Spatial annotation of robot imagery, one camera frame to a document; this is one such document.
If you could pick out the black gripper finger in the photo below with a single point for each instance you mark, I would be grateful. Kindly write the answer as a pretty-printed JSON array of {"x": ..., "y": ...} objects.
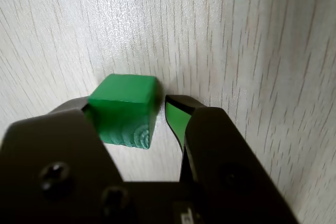
[{"x": 52, "y": 155}]

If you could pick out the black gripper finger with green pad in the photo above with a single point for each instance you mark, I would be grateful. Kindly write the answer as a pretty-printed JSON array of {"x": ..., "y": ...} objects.
[{"x": 223, "y": 161}]

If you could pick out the green wooden cube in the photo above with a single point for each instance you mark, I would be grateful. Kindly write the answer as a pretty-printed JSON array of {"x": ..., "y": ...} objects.
[{"x": 123, "y": 113}]

